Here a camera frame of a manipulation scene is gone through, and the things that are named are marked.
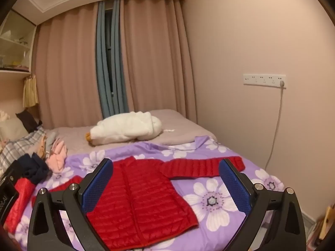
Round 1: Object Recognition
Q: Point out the white wall shelf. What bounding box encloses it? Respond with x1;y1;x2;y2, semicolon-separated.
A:
0;9;37;80

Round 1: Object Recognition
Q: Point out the navy garment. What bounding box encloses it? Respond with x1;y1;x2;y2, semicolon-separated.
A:
17;153;51;185

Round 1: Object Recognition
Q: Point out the white wall socket strip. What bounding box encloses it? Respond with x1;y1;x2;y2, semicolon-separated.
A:
243;74;287;88

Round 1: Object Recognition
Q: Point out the pink curtain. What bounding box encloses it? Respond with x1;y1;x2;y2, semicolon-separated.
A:
119;0;198;122
34;1;104;130

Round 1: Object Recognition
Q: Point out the window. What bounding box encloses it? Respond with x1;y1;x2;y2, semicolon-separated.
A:
105;8;116;97

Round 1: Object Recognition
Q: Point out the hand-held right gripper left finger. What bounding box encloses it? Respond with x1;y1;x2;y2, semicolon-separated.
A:
27;158;114;251

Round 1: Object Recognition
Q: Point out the grey garment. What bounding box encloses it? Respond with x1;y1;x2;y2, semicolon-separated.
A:
46;132;57;152

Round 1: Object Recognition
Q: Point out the red down jacket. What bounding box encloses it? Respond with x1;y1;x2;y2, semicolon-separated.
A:
48;155;245;249

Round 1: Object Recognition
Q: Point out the pink garment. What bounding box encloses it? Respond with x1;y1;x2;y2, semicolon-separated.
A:
46;138;68;174

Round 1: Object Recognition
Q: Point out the purple floral blanket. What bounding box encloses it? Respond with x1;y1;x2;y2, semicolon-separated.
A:
16;135;286;251

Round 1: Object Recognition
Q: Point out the dark brown pillow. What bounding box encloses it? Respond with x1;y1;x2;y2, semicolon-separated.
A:
16;109;42;133

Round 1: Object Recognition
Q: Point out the red quilted garment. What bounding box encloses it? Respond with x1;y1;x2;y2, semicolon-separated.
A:
4;178;36;233

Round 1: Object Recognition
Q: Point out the plaid blanket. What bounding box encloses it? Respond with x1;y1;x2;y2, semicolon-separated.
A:
0;125;48;173

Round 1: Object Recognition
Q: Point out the yellow tassel hanging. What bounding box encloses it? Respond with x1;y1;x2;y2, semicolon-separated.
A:
23;74;39;108

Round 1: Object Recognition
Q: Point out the tan garment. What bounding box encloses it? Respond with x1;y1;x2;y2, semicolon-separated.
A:
37;135;48;158

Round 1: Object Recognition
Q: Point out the white goose plush toy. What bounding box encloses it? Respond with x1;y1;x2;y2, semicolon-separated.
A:
84;111;163;145

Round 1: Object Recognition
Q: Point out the blurred wooden object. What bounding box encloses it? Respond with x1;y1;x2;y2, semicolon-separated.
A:
307;206;333;246

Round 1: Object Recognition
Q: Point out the beige pillow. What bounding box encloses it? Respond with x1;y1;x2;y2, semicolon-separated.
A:
0;116;28;142

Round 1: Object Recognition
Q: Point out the blue curtain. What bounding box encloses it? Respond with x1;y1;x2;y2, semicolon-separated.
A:
111;0;129;113
95;1;116;119

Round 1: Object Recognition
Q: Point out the grey bed sheet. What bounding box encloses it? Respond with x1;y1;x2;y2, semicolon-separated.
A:
43;109;218;160

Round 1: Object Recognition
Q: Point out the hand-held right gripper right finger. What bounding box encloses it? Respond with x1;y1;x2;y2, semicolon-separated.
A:
218;158;307;251

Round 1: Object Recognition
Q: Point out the white cable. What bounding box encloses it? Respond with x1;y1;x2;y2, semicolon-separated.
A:
264;86;284;170

